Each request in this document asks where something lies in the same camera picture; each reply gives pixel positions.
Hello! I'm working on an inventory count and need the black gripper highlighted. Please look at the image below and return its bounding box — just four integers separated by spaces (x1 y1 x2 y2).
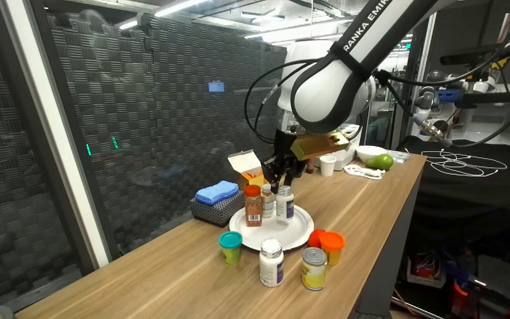
262 129 305 195

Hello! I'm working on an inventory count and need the white bottle dark label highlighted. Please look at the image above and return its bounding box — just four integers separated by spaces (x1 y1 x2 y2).
275 184 298 223

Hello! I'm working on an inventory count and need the small white cap bottle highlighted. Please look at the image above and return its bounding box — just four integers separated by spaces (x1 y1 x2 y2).
260 182 278 219

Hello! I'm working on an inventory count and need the red cap spice bottle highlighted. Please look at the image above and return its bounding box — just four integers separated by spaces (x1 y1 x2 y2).
243 184 264 228

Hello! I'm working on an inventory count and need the green bottle teal lid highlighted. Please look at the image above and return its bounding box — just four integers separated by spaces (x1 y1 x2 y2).
218 228 245 266

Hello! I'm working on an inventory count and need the small green cap bottle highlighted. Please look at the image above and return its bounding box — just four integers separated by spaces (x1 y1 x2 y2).
259 237 287 289

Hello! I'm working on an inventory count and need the open yellow cardboard box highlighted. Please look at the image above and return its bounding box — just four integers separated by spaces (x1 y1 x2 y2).
227 149 269 191

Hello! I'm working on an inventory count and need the white paper cup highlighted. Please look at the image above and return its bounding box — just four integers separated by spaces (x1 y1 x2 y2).
319 154 338 177

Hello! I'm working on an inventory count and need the white paper plate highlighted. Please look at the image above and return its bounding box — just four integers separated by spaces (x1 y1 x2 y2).
229 202 315 253

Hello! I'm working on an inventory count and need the blue sponge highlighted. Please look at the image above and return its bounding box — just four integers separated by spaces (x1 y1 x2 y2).
193 179 241 207

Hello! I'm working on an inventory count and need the grey foam block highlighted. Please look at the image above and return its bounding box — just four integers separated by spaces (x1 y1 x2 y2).
188 191 246 227

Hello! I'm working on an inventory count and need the orange lid container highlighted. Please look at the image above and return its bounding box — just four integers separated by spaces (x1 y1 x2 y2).
319 230 347 267

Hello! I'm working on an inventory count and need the white bowl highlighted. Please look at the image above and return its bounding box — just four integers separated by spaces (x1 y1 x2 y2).
354 143 395 166

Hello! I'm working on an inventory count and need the yellow label jar silver lid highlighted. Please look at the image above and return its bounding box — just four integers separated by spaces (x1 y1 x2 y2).
299 244 330 292

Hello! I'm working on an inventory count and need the green toy fruit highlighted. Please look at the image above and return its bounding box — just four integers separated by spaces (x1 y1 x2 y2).
365 152 395 173

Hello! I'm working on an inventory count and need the white blue lab equipment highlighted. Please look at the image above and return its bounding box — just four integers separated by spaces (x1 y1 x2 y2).
411 69 510 147

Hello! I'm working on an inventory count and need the black cloth covered table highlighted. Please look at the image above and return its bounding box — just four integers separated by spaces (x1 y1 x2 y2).
395 134 510 219

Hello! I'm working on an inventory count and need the tan wrist camera mount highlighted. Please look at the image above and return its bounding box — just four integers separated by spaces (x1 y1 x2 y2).
289 129 351 163

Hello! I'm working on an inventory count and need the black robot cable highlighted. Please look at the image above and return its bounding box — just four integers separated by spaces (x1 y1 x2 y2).
243 58 305 147

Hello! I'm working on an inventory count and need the short coiled white cable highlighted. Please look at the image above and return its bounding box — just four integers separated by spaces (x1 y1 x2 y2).
344 163 384 181

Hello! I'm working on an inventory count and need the long looped white cable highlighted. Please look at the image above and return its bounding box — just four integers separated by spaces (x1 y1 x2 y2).
420 147 510 181

